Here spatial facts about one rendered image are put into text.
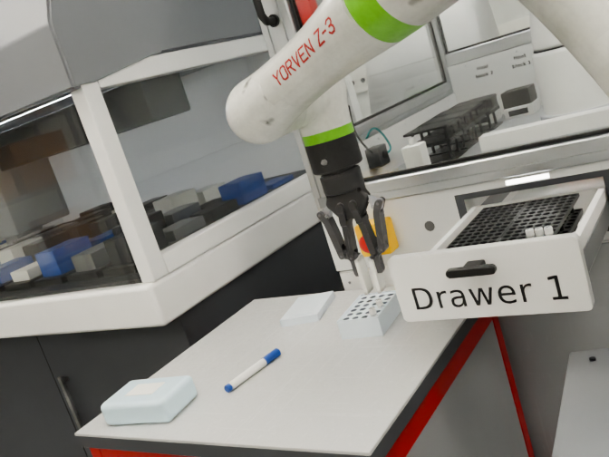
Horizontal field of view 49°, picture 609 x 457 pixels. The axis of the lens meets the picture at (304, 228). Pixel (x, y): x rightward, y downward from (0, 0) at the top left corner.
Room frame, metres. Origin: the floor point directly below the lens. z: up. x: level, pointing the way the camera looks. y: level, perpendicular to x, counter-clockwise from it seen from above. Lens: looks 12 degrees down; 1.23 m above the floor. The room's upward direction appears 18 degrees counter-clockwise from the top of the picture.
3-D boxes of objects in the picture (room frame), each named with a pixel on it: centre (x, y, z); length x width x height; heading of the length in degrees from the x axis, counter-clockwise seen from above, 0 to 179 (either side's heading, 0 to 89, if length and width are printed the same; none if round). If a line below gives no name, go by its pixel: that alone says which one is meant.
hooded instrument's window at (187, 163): (2.48, 0.78, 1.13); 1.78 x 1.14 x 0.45; 54
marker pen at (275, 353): (1.15, 0.17, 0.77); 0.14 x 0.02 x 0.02; 135
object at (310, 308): (1.38, 0.05, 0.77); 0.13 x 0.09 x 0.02; 157
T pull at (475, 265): (0.92, -0.22, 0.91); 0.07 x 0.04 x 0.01; 54
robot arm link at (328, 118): (1.18, -0.08, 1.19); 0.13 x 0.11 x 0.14; 129
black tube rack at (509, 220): (1.10, -0.35, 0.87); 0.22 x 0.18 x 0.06; 144
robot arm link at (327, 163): (1.19, -0.09, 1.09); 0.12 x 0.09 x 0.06; 150
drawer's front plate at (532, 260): (0.94, -0.23, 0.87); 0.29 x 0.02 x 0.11; 54
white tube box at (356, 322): (1.20, -0.07, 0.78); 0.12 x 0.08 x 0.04; 150
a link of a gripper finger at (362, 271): (1.19, -0.08, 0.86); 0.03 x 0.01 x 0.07; 150
